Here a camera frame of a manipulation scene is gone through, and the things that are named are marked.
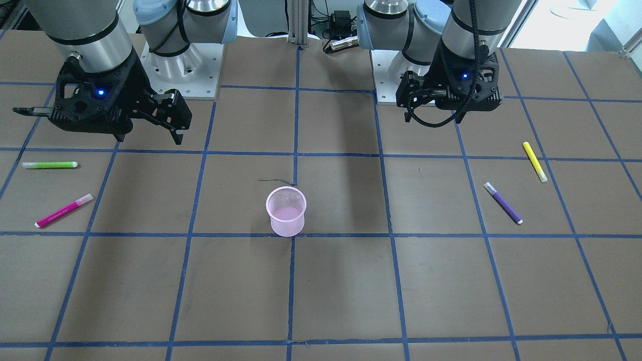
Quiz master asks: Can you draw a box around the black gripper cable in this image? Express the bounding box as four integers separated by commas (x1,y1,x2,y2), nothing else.
404,0,488,128

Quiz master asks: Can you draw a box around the pink highlighter pen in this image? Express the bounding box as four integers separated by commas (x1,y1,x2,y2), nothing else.
34,194,94,229

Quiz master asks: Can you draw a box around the purple highlighter pen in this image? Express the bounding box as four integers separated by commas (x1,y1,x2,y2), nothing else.
483,182,524,225

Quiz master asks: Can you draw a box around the yellow highlighter pen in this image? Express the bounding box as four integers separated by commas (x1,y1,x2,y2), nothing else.
522,141,548,183

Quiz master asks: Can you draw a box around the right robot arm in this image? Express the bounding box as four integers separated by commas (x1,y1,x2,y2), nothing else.
13,1,239,145

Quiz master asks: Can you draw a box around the aluminium frame post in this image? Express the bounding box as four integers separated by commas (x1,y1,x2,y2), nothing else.
286,0,311,48

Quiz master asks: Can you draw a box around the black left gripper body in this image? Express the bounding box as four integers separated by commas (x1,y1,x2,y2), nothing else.
395,42,503,112

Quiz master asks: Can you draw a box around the silver connector plug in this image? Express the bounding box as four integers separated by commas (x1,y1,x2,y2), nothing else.
323,36,359,54

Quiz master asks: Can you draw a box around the pink mesh cup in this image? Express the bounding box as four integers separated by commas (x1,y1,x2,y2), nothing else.
265,187,307,237

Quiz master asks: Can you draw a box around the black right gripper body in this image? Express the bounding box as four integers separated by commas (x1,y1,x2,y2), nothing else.
47,50,153,141

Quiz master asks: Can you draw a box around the green highlighter pen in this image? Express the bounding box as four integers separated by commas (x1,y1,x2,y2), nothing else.
22,161,78,169

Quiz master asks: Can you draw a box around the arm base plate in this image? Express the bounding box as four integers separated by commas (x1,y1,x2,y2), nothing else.
140,43,225,100
371,50,450,106

